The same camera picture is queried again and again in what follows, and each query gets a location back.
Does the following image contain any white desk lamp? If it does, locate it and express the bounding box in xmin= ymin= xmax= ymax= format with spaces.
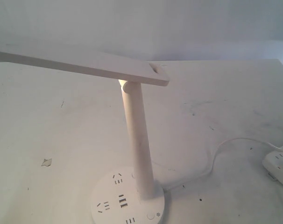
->
xmin=0 ymin=46 xmax=169 ymax=224

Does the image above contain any white power strip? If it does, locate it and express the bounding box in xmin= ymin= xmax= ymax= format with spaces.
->
xmin=262 ymin=146 xmax=283 ymax=185

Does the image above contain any white power cable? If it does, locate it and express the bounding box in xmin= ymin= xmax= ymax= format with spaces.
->
xmin=163 ymin=137 xmax=283 ymax=193

